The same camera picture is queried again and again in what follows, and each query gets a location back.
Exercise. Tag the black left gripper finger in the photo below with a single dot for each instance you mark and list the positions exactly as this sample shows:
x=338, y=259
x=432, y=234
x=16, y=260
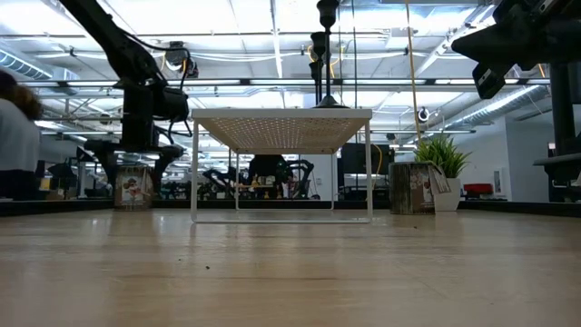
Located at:
x=161, y=172
x=108, y=170

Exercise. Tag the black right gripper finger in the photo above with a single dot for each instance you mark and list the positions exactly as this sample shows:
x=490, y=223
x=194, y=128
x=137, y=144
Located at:
x=495, y=45

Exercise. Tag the glass candle jar brown label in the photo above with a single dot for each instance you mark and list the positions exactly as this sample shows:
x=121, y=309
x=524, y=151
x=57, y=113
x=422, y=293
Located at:
x=134, y=188
x=408, y=188

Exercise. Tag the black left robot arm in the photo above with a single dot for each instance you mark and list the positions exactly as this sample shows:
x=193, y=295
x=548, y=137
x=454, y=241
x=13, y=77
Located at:
x=113, y=41

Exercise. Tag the monitor with black stand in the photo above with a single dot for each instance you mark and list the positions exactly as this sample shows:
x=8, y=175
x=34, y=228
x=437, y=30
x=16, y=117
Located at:
x=563, y=113

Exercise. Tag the person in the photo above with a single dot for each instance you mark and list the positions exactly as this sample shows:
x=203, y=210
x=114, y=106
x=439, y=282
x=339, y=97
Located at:
x=18, y=141
x=268, y=165

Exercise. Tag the grey computer desk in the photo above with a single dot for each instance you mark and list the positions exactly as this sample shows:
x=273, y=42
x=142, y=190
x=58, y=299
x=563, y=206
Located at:
x=563, y=165

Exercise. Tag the white perforated metal shelf riser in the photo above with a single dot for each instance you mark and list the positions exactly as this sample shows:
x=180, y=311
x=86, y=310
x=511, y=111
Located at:
x=281, y=112

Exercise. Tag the red box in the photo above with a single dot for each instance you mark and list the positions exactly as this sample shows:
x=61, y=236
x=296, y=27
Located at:
x=477, y=189

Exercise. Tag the green plant in white pot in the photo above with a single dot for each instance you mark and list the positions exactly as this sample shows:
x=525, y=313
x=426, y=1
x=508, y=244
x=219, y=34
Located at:
x=449, y=202

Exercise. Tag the black background screen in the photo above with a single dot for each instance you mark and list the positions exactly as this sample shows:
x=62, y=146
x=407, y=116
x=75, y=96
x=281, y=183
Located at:
x=363, y=159

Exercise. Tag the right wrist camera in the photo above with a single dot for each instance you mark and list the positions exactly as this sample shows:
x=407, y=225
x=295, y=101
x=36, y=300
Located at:
x=495, y=84

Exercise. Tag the black aluminium table frame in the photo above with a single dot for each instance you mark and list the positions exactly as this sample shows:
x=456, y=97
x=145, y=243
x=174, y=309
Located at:
x=68, y=206

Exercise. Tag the silver ventilation duct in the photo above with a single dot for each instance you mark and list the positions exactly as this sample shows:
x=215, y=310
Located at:
x=499, y=109
x=22, y=66

